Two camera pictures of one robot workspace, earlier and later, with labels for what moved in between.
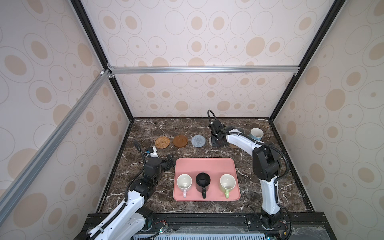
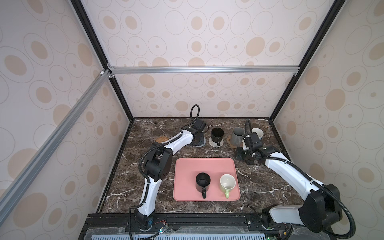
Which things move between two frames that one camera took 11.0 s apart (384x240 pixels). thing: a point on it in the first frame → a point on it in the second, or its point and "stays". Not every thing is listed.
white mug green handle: x=227 y=182 stays
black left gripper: x=168 y=166 → x=201 y=140
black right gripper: x=213 y=143 → x=238 y=152
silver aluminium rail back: x=277 y=69 stays
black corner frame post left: x=99 y=48 stays
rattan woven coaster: x=162 y=142 stays
